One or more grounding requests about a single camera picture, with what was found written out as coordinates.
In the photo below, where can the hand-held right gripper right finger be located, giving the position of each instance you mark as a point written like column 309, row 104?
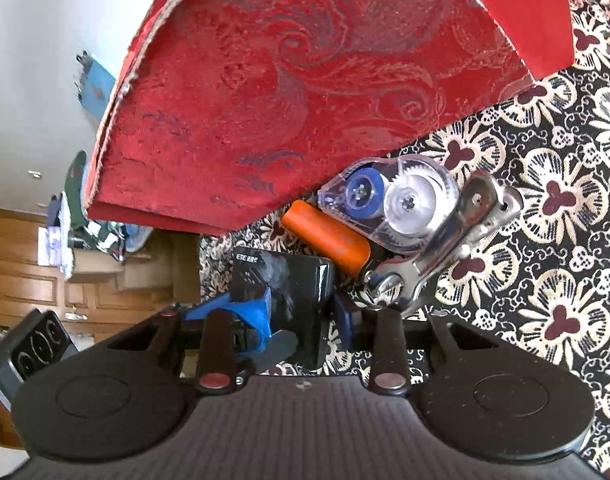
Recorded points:
column 347, row 322

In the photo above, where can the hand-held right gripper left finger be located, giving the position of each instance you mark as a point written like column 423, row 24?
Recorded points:
column 255, row 312

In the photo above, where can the black rectangular box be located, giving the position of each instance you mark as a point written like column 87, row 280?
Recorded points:
column 300, row 285

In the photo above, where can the orange cylinder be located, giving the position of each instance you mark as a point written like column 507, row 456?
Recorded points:
column 330, row 240

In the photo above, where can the clear correction tape dispenser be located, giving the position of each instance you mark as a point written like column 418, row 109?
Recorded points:
column 405, row 205

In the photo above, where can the metal can opener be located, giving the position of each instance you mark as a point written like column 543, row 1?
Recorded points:
column 470, row 230

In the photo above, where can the red fabric-covered box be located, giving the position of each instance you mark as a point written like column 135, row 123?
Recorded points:
column 285, row 85

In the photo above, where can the floral patterned tablecloth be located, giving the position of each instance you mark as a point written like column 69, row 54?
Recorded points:
column 560, row 260

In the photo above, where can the blue packet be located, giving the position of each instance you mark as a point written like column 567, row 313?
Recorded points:
column 97, row 90

